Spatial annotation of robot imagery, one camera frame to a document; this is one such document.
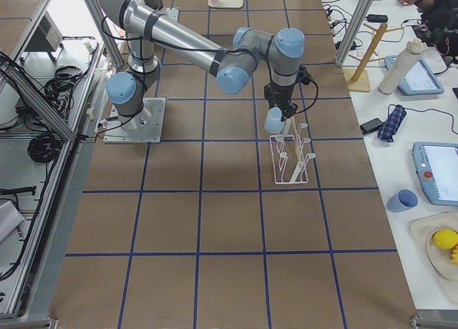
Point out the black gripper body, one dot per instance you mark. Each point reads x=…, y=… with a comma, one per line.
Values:
x=275, y=95

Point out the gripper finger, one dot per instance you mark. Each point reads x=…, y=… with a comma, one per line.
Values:
x=289, y=109

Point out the light blue plastic cup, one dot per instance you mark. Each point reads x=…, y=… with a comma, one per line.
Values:
x=273, y=121

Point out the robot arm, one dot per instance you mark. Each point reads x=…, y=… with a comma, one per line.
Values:
x=232, y=68

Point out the blue cup on desk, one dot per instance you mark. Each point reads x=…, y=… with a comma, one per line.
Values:
x=402, y=201

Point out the wooden mug tree stand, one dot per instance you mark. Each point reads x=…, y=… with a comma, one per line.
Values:
x=357, y=80

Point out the black phone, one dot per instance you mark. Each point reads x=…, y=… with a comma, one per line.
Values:
x=370, y=126

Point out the blue checkered folded umbrella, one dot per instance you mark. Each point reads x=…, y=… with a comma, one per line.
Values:
x=392, y=124

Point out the beige plastic tray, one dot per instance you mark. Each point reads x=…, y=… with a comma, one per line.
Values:
x=226, y=4

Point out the white thermos bottle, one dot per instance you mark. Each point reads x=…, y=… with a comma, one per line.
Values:
x=403, y=63

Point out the black power adapter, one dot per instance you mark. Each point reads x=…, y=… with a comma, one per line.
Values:
x=377, y=18

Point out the blue teach pendant far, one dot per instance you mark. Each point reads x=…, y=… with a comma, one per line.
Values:
x=420, y=80

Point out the blue teach pendant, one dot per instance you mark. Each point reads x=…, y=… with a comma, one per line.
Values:
x=420, y=80
x=436, y=167

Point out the blue teach pendant near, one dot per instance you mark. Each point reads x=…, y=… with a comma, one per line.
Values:
x=436, y=167

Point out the beige tray on desk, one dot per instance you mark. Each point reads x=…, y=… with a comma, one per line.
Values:
x=440, y=259

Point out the yellow toy fruit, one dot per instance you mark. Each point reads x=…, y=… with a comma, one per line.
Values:
x=445, y=238

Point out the white wire cup rack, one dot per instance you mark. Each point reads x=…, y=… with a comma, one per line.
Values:
x=288, y=154

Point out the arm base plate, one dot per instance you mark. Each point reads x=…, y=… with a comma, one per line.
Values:
x=145, y=127

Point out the aluminium frame post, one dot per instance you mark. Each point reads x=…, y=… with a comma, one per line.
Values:
x=356, y=21

